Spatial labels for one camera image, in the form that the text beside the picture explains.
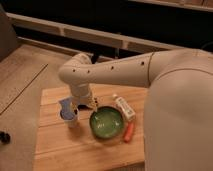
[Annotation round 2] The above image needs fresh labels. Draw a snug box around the green ceramic bowl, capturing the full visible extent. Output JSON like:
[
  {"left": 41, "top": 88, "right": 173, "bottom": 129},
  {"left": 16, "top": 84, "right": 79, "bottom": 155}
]
[{"left": 89, "top": 106, "right": 124, "bottom": 139}]

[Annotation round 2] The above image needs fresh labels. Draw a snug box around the white shelf rail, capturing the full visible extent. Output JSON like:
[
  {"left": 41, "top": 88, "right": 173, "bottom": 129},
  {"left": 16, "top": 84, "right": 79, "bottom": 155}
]
[{"left": 7, "top": 13, "right": 178, "bottom": 53}]

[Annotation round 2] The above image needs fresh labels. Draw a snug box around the black object on floor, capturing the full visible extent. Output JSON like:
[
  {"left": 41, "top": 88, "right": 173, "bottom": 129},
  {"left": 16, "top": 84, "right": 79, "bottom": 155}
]
[{"left": 0, "top": 131, "right": 10, "bottom": 144}]

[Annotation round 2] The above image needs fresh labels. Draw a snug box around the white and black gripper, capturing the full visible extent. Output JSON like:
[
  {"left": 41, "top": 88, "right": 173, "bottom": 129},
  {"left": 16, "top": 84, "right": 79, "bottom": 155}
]
[{"left": 75, "top": 95, "right": 98, "bottom": 111}]

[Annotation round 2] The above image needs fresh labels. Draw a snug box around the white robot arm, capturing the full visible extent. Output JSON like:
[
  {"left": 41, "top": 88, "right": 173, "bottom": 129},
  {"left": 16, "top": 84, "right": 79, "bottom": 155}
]
[{"left": 59, "top": 49, "right": 213, "bottom": 171}]

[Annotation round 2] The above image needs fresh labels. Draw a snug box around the white cup with blue packet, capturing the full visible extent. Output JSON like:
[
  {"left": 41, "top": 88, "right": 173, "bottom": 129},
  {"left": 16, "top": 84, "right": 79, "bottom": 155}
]
[{"left": 59, "top": 97, "right": 78, "bottom": 128}]

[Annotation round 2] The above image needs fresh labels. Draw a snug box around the white tube bottle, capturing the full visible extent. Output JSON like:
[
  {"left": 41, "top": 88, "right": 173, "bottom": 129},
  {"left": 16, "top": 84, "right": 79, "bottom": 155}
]
[{"left": 113, "top": 94, "right": 136, "bottom": 121}]

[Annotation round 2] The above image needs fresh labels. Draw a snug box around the orange carrot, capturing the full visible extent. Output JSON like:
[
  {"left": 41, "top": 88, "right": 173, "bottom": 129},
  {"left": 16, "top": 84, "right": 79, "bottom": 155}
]
[{"left": 124, "top": 122, "right": 134, "bottom": 142}]

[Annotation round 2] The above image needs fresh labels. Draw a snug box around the wooden board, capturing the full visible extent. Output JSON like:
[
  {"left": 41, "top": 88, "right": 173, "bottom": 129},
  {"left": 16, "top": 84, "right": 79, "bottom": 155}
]
[{"left": 33, "top": 85, "right": 147, "bottom": 171}]

